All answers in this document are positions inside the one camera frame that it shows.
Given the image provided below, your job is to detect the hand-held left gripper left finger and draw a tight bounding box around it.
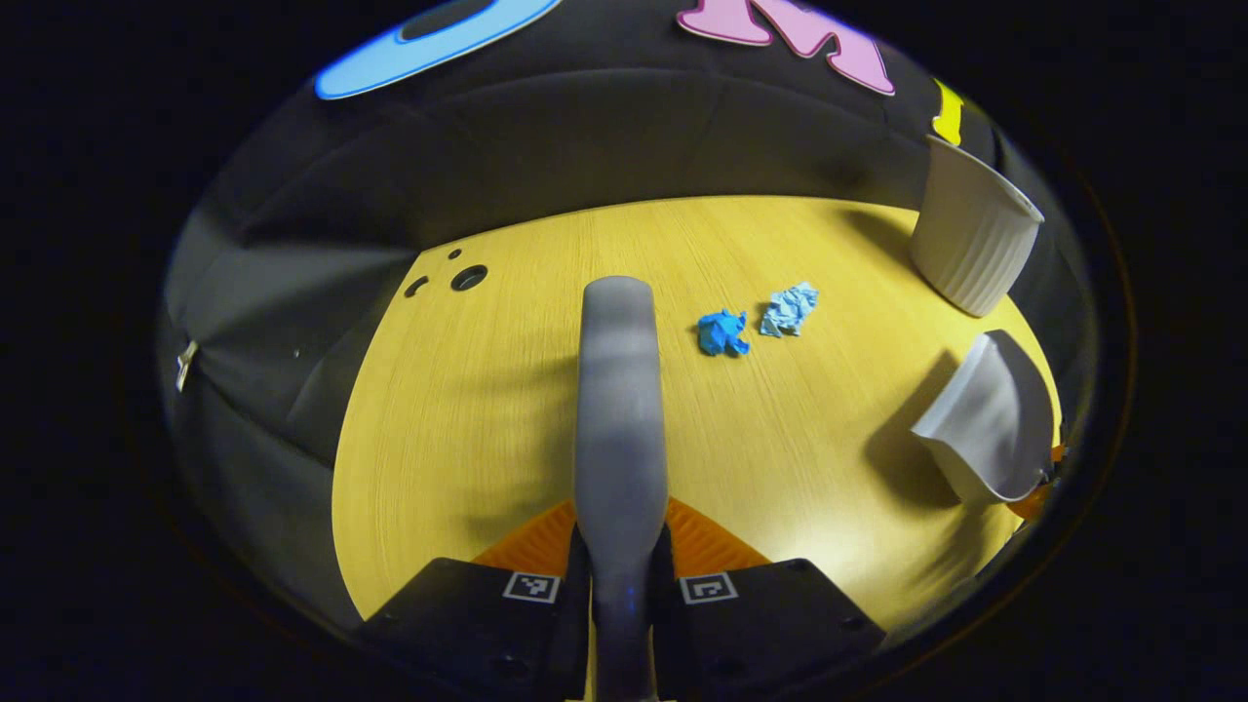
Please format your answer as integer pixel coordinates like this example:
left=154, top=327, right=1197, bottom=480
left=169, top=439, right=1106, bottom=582
left=353, top=499, right=592, bottom=702

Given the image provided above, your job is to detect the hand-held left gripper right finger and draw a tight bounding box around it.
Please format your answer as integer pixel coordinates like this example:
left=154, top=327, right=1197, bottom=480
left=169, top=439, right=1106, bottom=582
left=651, top=495, right=888, bottom=702

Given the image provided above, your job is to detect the gray dustpan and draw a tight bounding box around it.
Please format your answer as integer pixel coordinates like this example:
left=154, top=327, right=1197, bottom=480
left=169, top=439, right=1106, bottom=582
left=912, top=330, right=1059, bottom=505

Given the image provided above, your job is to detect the gray ribbed garbage bin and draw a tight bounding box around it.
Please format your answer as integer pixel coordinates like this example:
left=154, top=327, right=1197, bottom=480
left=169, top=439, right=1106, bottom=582
left=910, top=135, right=1045, bottom=319

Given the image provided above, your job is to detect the small gray broom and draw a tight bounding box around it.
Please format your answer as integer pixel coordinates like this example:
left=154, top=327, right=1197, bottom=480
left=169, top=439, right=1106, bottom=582
left=573, top=276, right=670, bottom=702

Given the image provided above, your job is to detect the dark blue paper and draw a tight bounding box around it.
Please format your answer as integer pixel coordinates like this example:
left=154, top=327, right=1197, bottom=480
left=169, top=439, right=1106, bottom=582
left=697, top=309, right=751, bottom=358

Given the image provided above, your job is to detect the light blue paper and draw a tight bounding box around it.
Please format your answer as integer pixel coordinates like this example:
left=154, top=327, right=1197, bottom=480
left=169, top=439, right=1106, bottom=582
left=760, top=282, right=820, bottom=338

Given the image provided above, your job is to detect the wooden desktop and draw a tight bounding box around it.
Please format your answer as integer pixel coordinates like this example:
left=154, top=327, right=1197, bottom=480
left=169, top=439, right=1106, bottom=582
left=331, top=195, right=1064, bottom=635

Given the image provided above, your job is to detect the black backdrop cloth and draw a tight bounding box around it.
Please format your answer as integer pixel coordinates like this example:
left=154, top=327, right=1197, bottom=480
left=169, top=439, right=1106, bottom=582
left=161, top=0, right=1093, bottom=625

